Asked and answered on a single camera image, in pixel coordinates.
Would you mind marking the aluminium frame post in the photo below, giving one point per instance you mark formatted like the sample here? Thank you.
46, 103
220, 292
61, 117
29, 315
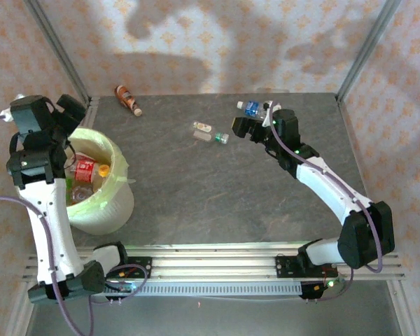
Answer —
59, 52
367, 52

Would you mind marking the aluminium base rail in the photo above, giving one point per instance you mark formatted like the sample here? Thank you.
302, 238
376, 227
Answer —
213, 266

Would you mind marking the brown coffee bottle cream cap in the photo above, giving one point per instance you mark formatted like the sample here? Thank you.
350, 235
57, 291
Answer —
126, 98

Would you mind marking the clear bottle beige label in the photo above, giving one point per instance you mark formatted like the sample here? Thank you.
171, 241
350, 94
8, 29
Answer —
203, 129

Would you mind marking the white bin with yellow-green bag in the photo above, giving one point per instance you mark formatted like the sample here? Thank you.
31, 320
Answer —
108, 213

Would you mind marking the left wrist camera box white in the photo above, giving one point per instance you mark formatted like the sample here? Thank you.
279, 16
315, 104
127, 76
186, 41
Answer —
7, 115

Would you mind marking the slim clear bottle white cap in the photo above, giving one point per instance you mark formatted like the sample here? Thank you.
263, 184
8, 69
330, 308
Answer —
80, 194

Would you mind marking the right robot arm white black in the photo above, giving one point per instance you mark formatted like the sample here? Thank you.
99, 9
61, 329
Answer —
332, 199

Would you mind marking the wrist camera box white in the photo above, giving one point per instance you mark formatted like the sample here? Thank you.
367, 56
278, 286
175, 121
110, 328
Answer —
7, 115
270, 112

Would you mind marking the small lit circuit board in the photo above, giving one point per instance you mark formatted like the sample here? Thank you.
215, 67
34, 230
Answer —
124, 287
330, 284

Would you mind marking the yellow label juice bottle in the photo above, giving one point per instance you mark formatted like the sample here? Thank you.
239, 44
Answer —
104, 170

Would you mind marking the red label tea bottle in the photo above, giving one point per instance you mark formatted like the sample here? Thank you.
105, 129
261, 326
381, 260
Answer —
85, 171

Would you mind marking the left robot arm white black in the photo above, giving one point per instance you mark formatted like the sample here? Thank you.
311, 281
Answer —
50, 224

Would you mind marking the clear bottle green lime label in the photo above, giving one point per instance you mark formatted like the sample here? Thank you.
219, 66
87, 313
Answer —
69, 183

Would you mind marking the clear bottle blue label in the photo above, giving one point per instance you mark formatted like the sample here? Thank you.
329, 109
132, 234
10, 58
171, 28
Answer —
252, 108

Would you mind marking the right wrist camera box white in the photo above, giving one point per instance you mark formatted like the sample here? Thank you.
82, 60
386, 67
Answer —
270, 112

